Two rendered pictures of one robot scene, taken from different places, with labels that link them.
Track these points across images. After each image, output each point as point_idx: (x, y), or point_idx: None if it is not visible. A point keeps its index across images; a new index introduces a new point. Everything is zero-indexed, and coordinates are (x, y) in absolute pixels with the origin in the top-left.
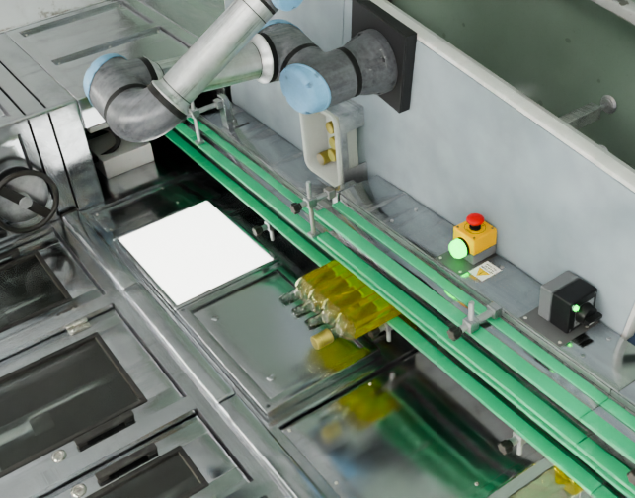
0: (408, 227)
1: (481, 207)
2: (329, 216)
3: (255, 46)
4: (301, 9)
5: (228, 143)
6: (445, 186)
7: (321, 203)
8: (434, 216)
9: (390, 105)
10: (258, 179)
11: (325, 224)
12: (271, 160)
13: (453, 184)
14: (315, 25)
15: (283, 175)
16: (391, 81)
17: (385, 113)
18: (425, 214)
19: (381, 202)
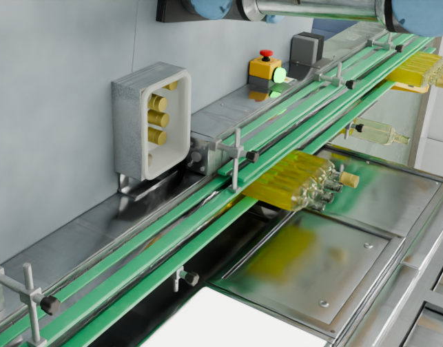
0: (250, 104)
1: (250, 51)
2: (248, 144)
3: None
4: (77, 1)
5: (37, 307)
6: (229, 62)
7: (184, 188)
8: (228, 97)
9: (207, 18)
10: (135, 253)
11: (212, 187)
12: (99, 241)
13: (234, 54)
14: (99, 9)
15: (134, 223)
16: None
17: (182, 45)
18: (227, 100)
19: (219, 118)
